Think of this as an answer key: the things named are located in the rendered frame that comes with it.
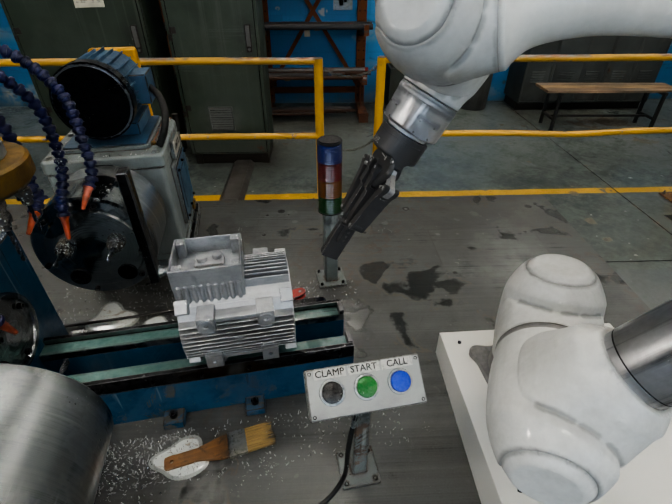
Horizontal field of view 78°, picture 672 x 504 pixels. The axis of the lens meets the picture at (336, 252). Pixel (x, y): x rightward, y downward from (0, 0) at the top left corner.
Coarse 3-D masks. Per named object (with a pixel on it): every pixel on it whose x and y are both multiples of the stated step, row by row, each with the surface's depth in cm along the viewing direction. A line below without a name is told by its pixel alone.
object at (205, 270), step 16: (176, 240) 75; (192, 240) 76; (208, 240) 77; (224, 240) 77; (240, 240) 75; (176, 256) 75; (192, 256) 77; (208, 256) 74; (224, 256) 77; (240, 256) 71; (176, 272) 68; (192, 272) 69; (208, 272) 69; (224, 272) 70; (240, 272) 70; (176, 288) 70; (192, 288) 70; (208, 288) 71; (224, 288) 71; (240, 288) 72
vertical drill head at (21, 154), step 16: (0, 144) 58; (16, 144) 63; (0, 160) 58; (16, 160) 58; (32, 160) 62; (0, 176) 55; (16, 176) 57; (32, 176) 60; (0, 192) 55; (16, 192) 58; (32, 192) 65; (0, 208) 57; (32, 208) 66; (0, 224) 58
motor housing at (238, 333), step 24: (264, 264) 75; (264, 288) 74; (192, 312) 72; (216, 312) 72; (240, 312) 72; (288, 312) 74; (192, 336) 71; (216, 336) 73; (240, 336) 74; (264, 336) 74; (288, 336) 76
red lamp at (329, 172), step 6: (318, 162) 99; (318, 168) 100; (324, 168) 98; (330, 168) 98; (336, 168) 98; (318, 174) 101; (324, 174) 99; (330, 174) 99; (336, 174) 99; (324, 180) 100; (330, 180) 100; (336, 180) 100
